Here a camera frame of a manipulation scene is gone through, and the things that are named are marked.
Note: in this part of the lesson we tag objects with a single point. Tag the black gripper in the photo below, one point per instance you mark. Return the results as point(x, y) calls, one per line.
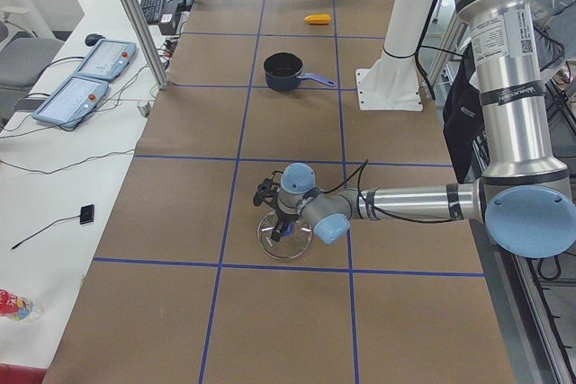
point(285, 219)

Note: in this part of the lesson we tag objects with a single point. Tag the glass pot lid blue knob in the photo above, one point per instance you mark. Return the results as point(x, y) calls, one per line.
point(287, 248)

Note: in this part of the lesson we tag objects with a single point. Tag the yellow plastic corn cob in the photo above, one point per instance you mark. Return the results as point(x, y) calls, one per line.
point(319, 19)

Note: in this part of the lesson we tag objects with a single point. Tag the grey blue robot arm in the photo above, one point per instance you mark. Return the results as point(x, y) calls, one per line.
point(524, 195)

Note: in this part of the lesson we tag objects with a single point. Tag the brown paper table mat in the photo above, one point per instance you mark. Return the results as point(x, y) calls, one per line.
point(180, 291)

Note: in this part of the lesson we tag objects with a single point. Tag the dark blue saucepan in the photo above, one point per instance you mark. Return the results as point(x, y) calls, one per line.
point(283, 73)

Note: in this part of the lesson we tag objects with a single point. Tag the small black square sensor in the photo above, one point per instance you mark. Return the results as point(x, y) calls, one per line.
point(87, 214)

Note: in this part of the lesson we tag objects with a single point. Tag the black bag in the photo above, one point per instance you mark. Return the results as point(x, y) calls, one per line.
point(462, 115)

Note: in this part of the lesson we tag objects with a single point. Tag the upper blue teach pendant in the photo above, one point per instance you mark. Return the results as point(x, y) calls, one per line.
point(107, 59)

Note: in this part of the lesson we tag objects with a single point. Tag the blue teach pendant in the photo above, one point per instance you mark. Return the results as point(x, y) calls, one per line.
point(107, 59)
point(76, 98)

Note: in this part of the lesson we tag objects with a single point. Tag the lower blue teach pendant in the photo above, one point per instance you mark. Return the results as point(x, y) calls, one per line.
point(76, 98)

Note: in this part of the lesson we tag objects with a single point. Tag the black keyboard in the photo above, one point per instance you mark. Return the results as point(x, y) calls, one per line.
point(152, 10)

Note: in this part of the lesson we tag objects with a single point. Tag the black computer mouse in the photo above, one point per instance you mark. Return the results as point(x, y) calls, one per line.
point(92, 38)

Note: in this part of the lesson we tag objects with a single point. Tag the red patterned plastic bottle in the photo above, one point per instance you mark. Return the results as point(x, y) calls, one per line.
point(18, 308)

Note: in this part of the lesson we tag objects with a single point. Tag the grey office chair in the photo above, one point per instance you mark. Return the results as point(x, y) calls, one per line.
point(22, 61)

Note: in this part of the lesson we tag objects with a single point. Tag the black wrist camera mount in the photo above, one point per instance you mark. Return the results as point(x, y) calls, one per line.
point(267, 191)

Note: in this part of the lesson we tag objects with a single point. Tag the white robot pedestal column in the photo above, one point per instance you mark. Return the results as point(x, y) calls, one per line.
point(391, 84)

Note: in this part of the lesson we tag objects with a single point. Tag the aluminium frame post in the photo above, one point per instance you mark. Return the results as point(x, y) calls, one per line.
point(146, 43)

